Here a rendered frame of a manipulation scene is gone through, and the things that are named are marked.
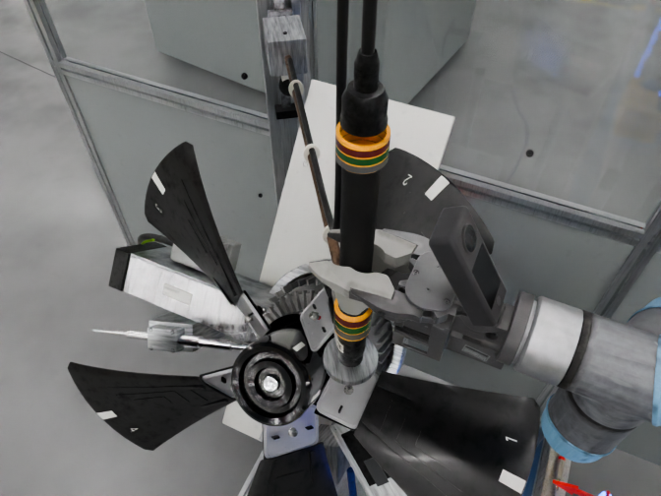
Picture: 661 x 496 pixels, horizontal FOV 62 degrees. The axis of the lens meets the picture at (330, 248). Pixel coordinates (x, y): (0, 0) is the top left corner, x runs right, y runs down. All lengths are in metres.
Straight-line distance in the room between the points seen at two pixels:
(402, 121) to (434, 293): 0.49
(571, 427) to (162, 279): 0.70
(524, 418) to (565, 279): 0.76
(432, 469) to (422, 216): 0.33
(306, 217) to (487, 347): 0.53
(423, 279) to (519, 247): 0.97
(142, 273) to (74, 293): 1.55
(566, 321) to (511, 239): 0.96
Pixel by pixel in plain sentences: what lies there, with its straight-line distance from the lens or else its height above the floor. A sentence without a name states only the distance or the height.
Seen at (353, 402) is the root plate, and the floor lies 1.19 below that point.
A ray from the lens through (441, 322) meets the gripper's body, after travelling 0.54.
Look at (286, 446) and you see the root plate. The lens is 0.87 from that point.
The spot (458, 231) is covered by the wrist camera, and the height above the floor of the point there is 1.57.
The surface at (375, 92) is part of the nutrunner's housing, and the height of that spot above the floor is 1.68.
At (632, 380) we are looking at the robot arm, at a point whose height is 1.49.
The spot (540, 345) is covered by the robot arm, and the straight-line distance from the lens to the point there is 0.53.
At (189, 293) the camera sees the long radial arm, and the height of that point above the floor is 1.12.
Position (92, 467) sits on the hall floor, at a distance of 2.18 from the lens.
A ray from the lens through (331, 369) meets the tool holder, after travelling 0.71.
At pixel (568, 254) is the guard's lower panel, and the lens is 1.48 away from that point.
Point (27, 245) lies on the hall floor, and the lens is 2.87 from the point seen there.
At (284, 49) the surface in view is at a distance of 1.06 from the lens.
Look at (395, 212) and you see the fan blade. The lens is 0.75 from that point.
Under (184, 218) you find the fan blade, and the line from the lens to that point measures 0.84.
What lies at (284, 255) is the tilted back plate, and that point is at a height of 1.12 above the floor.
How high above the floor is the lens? 1.91
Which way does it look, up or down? 50 degrees down
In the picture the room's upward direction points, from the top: straight up
